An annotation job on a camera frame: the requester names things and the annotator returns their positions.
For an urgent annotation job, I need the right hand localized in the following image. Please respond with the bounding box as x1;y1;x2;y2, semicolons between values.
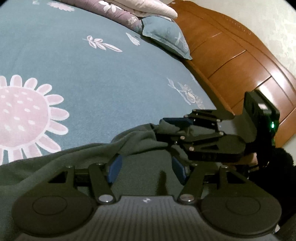
226;153;258;170

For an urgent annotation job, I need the brown wooden headboard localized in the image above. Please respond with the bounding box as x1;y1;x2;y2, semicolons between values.
170;1;295;147

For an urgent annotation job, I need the teal pillow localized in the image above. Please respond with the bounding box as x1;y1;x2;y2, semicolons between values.
142;16;192;60

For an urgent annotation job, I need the teal floral bed sheet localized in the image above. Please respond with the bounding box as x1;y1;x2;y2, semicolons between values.
1;1;214;164

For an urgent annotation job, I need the pink folded quilt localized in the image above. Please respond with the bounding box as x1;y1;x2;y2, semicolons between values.
107;0;178;19

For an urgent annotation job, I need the purple floral quilt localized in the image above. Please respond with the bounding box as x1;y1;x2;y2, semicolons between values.
55;0;172;35

